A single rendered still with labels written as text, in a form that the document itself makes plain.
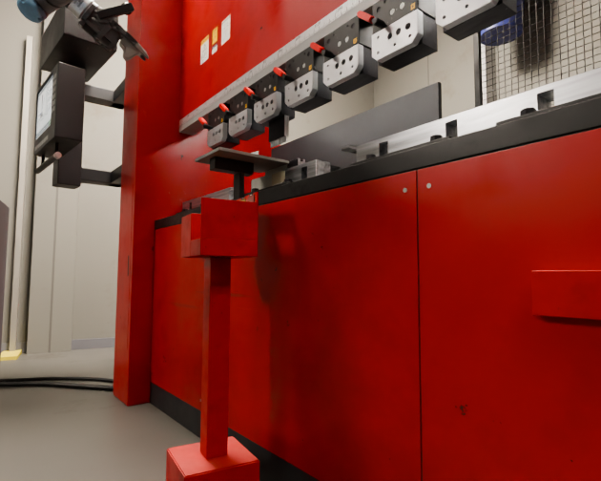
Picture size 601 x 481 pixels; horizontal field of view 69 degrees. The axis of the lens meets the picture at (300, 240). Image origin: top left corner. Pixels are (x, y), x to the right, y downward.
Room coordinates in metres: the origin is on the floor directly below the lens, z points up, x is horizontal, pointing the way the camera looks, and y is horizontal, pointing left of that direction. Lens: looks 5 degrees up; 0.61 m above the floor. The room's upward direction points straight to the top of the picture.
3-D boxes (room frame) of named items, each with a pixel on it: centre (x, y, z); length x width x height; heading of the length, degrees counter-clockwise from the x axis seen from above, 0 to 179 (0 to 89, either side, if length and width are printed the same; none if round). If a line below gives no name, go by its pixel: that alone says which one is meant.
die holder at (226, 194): (1.98, 0.42, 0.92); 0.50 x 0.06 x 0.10; 38
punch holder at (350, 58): (1.24, -0.15, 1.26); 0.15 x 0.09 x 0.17; 38
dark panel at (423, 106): (2.04, -0.18, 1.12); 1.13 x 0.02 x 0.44; 38
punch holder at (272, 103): (1.56, 0.10, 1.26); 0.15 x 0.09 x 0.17; 38
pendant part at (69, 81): (2.16, 1.24, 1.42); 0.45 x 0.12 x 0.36; 42
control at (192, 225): (1.24, 0.24, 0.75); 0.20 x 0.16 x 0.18; 29
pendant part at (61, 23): (2.26, 1.21, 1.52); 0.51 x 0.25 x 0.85; 42
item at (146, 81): (2.42, 0.54, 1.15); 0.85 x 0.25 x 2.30; 128
